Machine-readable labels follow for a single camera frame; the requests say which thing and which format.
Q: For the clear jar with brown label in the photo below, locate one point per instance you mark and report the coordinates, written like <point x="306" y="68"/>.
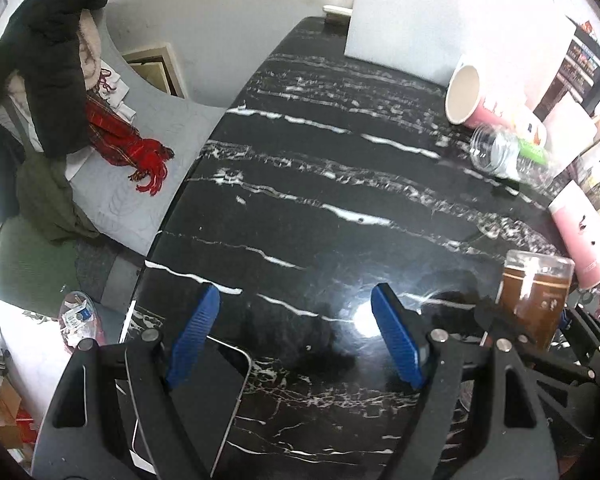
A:
<point x="534" y="287"/>

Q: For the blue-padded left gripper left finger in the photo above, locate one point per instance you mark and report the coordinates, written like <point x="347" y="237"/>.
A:
<point x="82" y="436"/>

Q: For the white foam board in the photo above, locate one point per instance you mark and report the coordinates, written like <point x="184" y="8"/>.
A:
<point x="428" y="38"/>

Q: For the black jacket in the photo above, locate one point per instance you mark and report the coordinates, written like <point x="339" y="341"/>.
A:
<point x="41" y="44"/>

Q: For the black snack pouch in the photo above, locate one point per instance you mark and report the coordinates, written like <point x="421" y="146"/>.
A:
<point x="578" y="75"/>

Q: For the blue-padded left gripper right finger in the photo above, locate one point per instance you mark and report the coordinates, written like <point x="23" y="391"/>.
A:
<point x="507" y="436"/>

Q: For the pink cartoon paper cup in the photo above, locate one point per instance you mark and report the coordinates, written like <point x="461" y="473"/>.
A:
<point x="475" y="98"/>

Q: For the clear bottle with green label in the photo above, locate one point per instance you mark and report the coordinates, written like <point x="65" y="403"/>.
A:
<point x="498" y="151"/>

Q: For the pink panda paper cup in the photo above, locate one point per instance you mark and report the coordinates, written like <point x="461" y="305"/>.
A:
<point x="578" y="224"/>

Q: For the olive green garment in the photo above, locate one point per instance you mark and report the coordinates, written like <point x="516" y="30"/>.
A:
<point x="45" y="199"/>

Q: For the black smartphone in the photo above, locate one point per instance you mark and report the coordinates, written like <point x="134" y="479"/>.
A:
<point x="208" y="400"/>

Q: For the red plaid scarf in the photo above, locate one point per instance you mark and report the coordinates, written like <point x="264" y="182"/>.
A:
<point x="120" y="144"/>

